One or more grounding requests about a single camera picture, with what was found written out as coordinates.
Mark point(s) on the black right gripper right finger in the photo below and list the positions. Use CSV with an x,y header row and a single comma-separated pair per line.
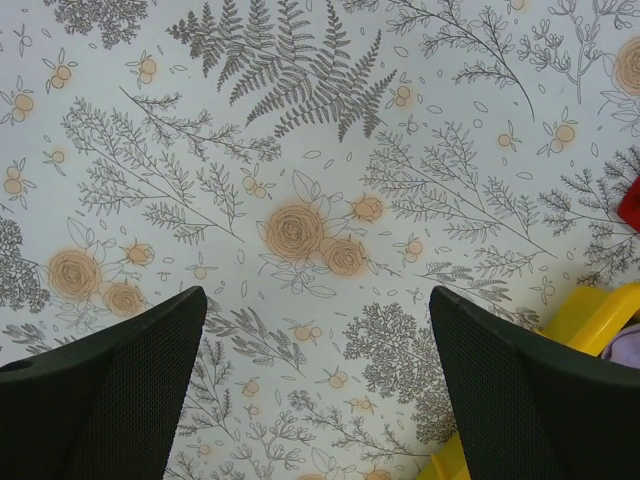
x,y
535,400

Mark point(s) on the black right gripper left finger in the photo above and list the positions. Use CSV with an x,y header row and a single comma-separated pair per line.
x,y
105,406

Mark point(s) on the lavender t shirt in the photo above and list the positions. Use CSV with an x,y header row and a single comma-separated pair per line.
x,y
624,348

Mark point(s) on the yellow plastic tray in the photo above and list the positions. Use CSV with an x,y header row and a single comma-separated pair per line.
x,y
590,320

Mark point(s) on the folded red t shirt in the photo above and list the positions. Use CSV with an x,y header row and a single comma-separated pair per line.
x,y
629,207

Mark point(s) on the floral patterned table mat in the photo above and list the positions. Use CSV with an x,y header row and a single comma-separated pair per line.
x,y
317,167

